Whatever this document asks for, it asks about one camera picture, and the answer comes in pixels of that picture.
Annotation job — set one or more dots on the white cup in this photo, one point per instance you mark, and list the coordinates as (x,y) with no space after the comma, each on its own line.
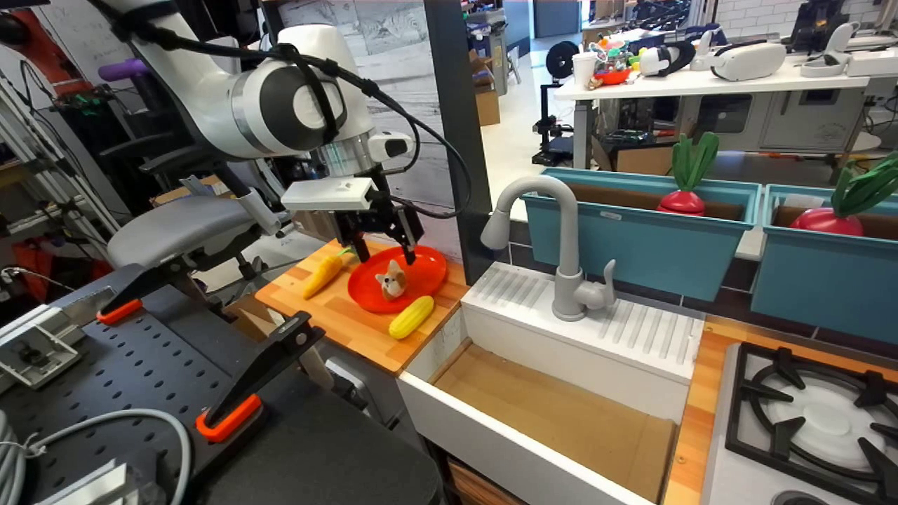
(585,69)

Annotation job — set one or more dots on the grey office chair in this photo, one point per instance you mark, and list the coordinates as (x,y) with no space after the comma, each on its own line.
(187,225)

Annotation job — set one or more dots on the silver metal bracket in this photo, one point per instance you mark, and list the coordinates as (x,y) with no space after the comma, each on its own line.
(31,355)

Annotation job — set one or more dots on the small black orange clamp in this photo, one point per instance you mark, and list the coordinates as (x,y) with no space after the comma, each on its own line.
(141,289)

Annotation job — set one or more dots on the white stove top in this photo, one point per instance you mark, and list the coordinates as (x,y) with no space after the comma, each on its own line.
(740,479)

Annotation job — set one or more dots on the black vertical post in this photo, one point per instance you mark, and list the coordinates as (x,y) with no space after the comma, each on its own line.
(459,93)

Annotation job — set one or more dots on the yellow corn toy green leaves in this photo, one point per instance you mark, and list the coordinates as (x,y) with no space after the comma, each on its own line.
(324,274)

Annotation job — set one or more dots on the orange plate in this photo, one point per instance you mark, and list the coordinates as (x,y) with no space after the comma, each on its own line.
(424,270)

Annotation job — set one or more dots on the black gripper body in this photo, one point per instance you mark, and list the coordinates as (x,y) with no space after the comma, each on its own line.
(374,222)

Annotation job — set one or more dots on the black stove grate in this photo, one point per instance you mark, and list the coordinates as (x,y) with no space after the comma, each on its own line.
(747,410)

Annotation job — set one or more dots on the grey toy faucet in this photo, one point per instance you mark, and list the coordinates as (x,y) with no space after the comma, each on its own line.
(564,253)

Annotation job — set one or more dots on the cardboard box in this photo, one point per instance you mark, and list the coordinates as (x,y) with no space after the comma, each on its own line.
(486,105)

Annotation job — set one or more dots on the large black orange clamp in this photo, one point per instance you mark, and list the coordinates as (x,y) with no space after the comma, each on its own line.
(263,368)

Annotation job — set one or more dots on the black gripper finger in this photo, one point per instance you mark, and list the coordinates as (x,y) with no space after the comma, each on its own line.
(407,243)
(351,244)

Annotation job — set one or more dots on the wide teal planter box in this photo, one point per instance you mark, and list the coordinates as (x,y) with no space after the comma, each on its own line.
(647,247)

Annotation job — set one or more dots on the plain yellow toy vegetable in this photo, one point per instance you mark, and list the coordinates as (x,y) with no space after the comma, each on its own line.
(411,319)

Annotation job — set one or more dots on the large red radish toy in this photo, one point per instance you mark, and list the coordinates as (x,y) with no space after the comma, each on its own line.
(842,205)

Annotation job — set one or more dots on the black perforated table plate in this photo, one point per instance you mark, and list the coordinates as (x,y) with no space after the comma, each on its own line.
(121,373)

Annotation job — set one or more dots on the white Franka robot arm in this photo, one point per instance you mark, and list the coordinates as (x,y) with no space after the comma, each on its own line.
(263,101)

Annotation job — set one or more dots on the wooden cutting board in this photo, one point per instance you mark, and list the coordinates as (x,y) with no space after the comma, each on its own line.
(347,327)

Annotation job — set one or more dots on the colourful toy pile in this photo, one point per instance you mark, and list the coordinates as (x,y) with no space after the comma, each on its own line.
(612,69)

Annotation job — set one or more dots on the aluminium frame rails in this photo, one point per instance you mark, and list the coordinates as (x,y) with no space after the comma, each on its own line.
(47,149)

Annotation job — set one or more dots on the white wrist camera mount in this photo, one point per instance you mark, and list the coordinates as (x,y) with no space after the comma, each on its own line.
(326,194)

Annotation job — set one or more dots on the white VR headset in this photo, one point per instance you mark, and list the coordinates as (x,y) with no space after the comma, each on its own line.
(747,61)

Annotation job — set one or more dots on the small red radish toy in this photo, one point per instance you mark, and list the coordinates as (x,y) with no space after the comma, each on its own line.
(688,184)

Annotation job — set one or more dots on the brown doll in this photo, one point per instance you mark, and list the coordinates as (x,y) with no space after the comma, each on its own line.
(392,278)

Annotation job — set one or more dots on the white background table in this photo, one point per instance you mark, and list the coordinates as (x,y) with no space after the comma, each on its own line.
(710,86)

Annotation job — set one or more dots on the white toy sink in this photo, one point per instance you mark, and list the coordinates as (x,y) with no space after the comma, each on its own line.
(563,373)

